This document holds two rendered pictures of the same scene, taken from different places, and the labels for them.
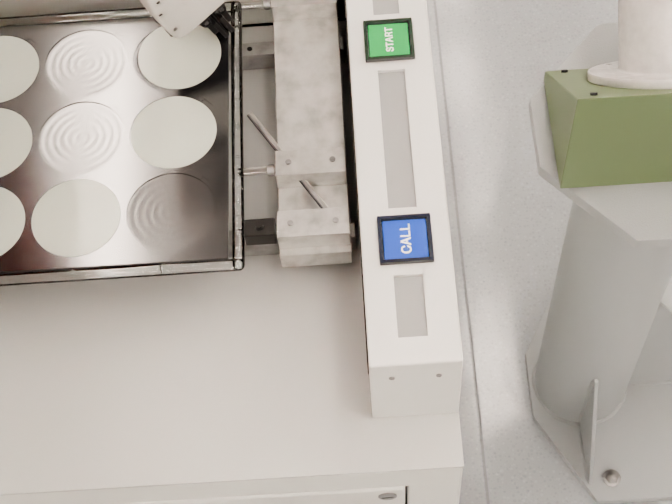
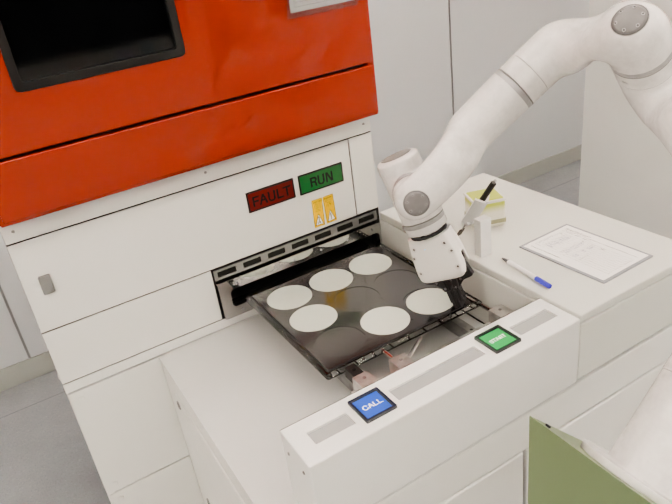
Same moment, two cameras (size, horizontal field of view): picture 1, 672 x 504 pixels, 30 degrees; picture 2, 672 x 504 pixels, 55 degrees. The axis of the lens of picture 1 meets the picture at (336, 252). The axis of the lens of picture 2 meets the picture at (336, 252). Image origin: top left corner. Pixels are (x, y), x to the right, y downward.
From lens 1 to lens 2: 89 cm
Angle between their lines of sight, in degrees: 51
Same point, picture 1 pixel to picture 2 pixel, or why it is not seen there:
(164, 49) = (428, 295)
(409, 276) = (351, 420)
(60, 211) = (312, 312)
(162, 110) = (393, 311)
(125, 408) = (242, 400)
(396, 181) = (409, 386)
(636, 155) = not seen: outside the picture
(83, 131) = (360, 297)
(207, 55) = (438, 308)
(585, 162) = (539, 490)
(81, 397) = (239, 384)
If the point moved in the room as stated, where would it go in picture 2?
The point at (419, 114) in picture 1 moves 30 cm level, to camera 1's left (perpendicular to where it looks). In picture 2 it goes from (461, 373) to (354, 301)
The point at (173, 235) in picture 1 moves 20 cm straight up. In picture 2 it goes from (327, 348) to (312, 257)
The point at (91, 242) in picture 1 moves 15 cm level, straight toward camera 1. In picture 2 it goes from (303, 327) to (255, 369)
